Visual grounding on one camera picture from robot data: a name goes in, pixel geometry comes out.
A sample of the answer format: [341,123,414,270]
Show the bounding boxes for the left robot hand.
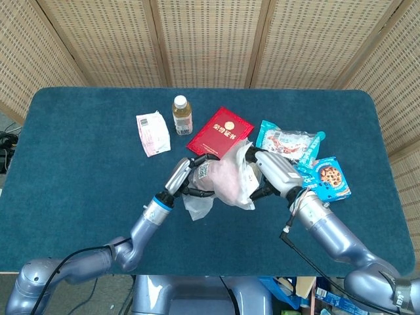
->
[163,153,222,200]

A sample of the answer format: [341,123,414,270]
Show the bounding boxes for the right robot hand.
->
[244,147,305,201]

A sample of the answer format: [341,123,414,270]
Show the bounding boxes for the white translucent plastic bag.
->
[182,137,264,222]

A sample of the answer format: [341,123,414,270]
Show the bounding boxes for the teal snack packet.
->
[255,119,327,169]

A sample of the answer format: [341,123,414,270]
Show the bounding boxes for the small white pink packet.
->
[135,110,172,158]

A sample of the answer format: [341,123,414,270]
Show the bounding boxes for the blue cookie box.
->
[293,156,352,203]

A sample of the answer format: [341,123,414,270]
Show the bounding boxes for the red certificate folder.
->
[185,106,255,161]

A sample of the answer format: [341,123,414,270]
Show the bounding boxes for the clear bottle yellow drink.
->
[171,94,194,137]

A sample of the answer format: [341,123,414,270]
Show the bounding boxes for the blue table cloth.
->
[0,86,416,277]

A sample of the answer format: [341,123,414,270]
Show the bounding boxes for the cardboard piece on floor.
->
[296,276,318,299]

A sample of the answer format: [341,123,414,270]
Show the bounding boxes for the grey robot torso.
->
[131,274,274,315]

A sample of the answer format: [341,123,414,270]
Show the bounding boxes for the blue box on floor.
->
[314,284,373,315]

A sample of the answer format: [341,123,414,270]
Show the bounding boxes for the woven folding screen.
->
[0,0,420,159]

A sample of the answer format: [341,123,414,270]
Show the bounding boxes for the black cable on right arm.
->
[279,216,400,311]

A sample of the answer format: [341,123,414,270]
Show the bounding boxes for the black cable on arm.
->
[30,237,133,315]
[279,216,400,311]

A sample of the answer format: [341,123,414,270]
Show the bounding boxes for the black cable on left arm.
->
[30,237,133,315]

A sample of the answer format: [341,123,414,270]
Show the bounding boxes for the black cables on floor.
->
[0,130,20,175]

